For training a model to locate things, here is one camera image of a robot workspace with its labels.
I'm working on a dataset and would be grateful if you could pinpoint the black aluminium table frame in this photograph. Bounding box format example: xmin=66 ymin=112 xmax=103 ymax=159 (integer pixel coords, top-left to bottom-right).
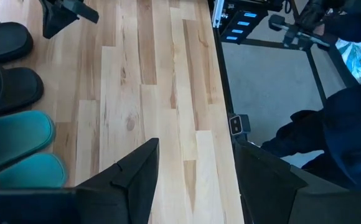
xmin=207 ymin=0 xmax=360 ymax=141

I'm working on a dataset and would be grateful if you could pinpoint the small table-level camera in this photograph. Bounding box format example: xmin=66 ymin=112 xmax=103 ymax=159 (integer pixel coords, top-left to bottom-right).
xmin=228 ymin=113 xmax=251 ymax=136

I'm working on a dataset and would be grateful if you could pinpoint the person's hand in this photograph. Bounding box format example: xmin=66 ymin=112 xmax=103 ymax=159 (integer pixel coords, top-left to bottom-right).
xmin=311 ymin=23 xmax=326 ymax=37

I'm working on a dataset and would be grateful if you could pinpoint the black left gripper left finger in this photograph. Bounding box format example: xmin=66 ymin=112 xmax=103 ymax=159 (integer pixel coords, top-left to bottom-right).
xmin=74 ymin=138 xmax=160 ymax=224

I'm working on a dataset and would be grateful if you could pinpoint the green rubber slide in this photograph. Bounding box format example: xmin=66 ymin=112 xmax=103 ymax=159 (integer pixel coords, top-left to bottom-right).
xmin=0 ymin=110 xmax=56 ymax=169
xmin=0 ymin=152 xmax=68 ymax=189

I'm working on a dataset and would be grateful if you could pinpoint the black box with blue lights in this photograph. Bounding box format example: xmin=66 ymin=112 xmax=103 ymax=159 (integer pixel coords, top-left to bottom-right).
xmin=219 ymin=7 xmax=270 ymax=43

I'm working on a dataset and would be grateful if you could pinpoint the person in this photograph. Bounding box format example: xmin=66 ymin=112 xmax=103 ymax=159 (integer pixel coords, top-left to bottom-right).
xmin=260 ymin=0 xmax=361 ymax=192

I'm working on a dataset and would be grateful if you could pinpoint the silver aluminium extrusion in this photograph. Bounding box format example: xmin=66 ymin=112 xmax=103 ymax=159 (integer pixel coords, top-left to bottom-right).
xmin=212 ymin=0 xmax=226 ymax=29

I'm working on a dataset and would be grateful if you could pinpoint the colourful patterned fabric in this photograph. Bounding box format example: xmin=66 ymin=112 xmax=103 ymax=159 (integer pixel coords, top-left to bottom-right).
xmin=334 ymin=0 xmax=361 ymax=85

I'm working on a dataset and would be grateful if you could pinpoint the black teleoperation handle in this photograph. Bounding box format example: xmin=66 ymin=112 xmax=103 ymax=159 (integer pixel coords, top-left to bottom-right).
xmin=267 ymin=14 xmax=332 ymax=52

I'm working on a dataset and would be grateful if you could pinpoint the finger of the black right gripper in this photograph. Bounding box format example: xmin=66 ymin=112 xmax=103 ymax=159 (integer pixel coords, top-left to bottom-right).
xmin=39 ymin=0 xmax=79 ymax=40
xmin=59 ymin=0 xmax=100 ymax=24

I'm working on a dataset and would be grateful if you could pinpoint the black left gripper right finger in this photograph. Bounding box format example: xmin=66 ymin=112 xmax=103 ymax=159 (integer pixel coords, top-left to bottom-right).
xmin=233 ymin=141 xmax=361 ymax=224

